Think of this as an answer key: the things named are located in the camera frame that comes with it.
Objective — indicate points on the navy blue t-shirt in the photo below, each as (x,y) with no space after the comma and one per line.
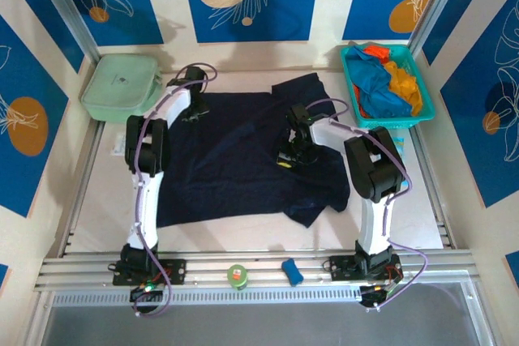
(235,159)

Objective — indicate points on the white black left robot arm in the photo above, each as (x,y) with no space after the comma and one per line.
(146,208)

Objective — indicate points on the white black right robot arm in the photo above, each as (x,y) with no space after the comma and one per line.
(373,220)

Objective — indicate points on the white blue printed packet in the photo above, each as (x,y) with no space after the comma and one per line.
(119,144)

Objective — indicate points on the mint green zip case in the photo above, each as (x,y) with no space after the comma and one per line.
(117,86)

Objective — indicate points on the bright blue t-shirt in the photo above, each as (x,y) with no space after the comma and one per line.
(371,74)

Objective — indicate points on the blue white card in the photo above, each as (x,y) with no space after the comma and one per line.
(399,146)

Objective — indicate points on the blue bone-shaped sponge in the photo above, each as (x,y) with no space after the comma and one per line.
(292,271)

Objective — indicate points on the orange yellow t-shirt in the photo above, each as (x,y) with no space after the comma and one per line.
(405,82)

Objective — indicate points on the green tape roll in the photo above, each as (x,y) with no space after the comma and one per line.
(237,276)

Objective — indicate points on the teal plastic basket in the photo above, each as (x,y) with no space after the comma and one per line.
(423,99)

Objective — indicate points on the black controller board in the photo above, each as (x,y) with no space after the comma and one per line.
(375,295)
(146,296)

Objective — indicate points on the aluminium frame cross rail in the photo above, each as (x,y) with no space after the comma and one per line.
(263,266)

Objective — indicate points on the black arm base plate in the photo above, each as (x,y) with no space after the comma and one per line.
(340,268)
(174,272)

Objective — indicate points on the aluminium frame side rail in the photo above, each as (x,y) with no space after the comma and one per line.
(434,192)
(83,186)

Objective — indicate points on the aluminium frame post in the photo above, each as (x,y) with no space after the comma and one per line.
(65,1)
(434,1)

